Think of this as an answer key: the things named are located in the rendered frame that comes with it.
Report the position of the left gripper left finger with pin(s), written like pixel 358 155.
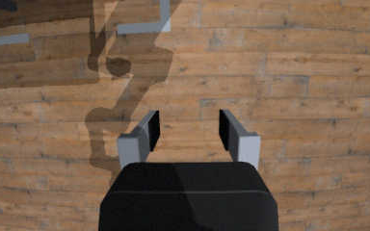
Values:
pixel 137 144

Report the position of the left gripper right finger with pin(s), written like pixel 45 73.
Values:
pixel 240 144

